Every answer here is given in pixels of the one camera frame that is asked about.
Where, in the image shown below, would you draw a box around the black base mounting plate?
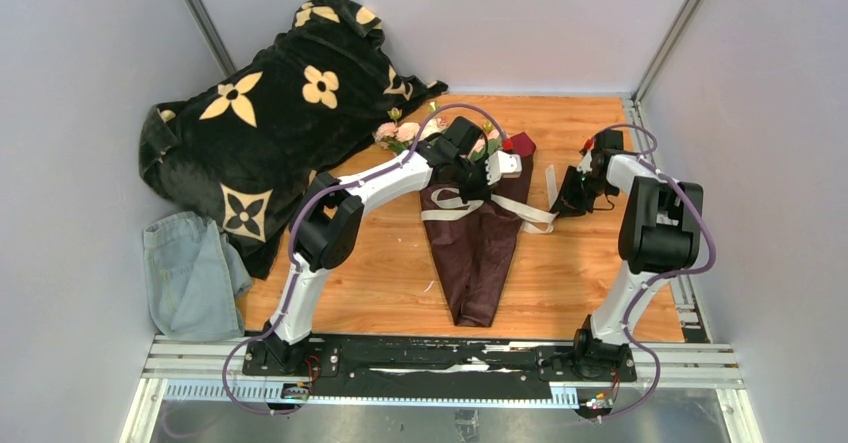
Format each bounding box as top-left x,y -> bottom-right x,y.
241,333 -> 636,401

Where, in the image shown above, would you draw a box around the black blanket cream flowers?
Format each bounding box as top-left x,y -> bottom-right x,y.
138,0 -> 448,279

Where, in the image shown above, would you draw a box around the light blue denim cloth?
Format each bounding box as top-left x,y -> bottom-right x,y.
143,211 -> 253,343

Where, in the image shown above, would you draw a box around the aluminium frame rail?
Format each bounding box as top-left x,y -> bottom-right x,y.
121,334 -> 763,442

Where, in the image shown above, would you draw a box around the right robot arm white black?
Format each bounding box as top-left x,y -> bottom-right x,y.
546,124 -> 707,381

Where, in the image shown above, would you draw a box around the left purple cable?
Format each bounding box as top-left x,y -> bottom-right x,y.
221,102 -> 515,417

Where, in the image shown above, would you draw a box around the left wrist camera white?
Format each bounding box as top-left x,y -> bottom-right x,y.
484,150 -> 523,186

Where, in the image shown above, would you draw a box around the pink fake flower stem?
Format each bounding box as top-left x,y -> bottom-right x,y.
373,108 -> 420,154
469,121 -> 502,161

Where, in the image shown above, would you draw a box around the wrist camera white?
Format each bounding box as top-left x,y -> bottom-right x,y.
484,150 -> 523,186
577,149 -> 593,175

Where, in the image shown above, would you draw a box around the cream ribbon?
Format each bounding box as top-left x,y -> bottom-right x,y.
420,184 -> 557,235

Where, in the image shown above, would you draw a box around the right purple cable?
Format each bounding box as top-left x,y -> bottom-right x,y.
582,123 -> 718,421

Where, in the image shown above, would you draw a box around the purple cable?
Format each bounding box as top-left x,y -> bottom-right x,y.
221,102 -> 515,417
582,123 -> 718,421

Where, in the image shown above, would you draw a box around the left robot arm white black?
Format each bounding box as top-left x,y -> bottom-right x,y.
256,117 -> 522,374

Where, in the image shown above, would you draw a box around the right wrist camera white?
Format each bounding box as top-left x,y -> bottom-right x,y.
577,149 -> 593,175

